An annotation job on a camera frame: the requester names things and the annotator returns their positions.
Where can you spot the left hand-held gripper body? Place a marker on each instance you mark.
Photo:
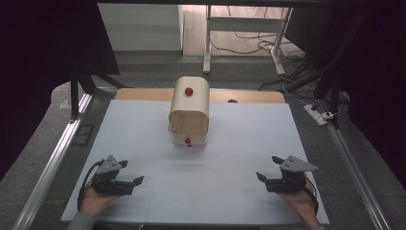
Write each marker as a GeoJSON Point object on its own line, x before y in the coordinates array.
{"type": "Point", "coordinates": [110, 185]}

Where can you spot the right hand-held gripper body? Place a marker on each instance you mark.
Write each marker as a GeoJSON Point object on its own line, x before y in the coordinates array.
{"type": "Point", "coordinates": [288, 182]}

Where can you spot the person's left hand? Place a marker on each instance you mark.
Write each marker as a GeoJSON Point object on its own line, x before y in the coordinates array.
{"type": "Point", "coordinates": [95, 202]}

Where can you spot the person's right hand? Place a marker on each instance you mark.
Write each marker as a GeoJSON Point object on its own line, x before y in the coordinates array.
{"type": "Point", "coordinates": [300, 204]}

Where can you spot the white paper sheet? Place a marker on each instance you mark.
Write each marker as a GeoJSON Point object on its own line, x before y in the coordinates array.
{"type": "Point", "coordinates": [223, 179]}

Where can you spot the dark floor socket cover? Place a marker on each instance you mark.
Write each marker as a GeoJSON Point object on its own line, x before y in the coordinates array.
{"type": "Point", "coordinates": [83, 134]}

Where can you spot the white power strip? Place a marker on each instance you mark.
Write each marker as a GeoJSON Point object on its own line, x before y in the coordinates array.
{"type": "Point", "coordinates": [316, 114]}

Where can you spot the cream drawer with red knob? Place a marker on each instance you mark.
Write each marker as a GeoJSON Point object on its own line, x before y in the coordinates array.
{"type": "Point", "coordinates": [188, 139]}

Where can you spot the black metal stand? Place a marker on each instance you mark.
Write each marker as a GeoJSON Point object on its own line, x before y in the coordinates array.
{"type": "Point", "coordinates": [332, 86]}
{"type": "Point", "coordinates": [76, 92]}

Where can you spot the cream box with red knob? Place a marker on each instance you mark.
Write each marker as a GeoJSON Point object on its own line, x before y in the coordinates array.
{"type": "Point", "coordinates": [190, 108]}

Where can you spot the black curtain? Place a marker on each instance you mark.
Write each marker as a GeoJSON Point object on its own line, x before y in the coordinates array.
{"type": "Point", "coordinates": [376, 80]}
{"type": "Point", "coordinates": [32, 80]}

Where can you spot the white cabinet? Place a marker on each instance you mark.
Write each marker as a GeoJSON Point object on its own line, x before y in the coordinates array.
{"type": "Point", "coordinates": [140, 27]}

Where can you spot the aluminium rail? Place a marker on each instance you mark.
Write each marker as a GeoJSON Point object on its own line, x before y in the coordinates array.
{"type": "Point", "coordinates": [51, 172]}
{"type": "Point", "coordinates": [357, 182]}

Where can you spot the white metal desk frame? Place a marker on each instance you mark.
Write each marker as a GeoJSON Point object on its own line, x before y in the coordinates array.
{"type": "Point", "coordinates": [242, 24]}

